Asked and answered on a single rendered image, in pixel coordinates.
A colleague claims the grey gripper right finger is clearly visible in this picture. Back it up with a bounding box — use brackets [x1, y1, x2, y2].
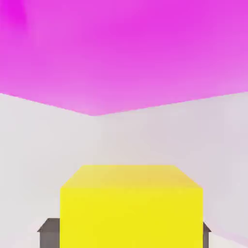
[202, 221, 212, 248]

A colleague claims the large magenta box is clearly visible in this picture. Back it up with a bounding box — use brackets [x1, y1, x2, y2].
[0, 0, 248, 117]

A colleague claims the small yellow cube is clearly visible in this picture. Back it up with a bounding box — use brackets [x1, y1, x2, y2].
[60, 165, 204, 248]

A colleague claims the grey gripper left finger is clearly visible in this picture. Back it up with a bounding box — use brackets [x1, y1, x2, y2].
[36, 217, 61, 248]

